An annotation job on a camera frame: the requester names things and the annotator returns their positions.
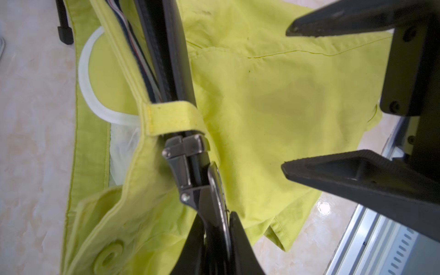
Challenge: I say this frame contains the lime green trousers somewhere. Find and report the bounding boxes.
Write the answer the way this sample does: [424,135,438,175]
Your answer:
[60,1,392,275]

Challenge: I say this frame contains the black microphone on tripod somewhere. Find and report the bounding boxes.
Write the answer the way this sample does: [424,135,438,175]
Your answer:
[55,0,74,45]

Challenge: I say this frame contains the aluminium front rail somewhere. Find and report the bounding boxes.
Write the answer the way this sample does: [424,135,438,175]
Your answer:
[324,116,440,275]

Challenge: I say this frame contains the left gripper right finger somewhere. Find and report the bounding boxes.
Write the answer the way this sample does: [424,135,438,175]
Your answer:
[281,1,440,241]

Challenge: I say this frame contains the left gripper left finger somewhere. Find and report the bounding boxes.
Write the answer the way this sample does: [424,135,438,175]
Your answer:
[171,213,265,275]

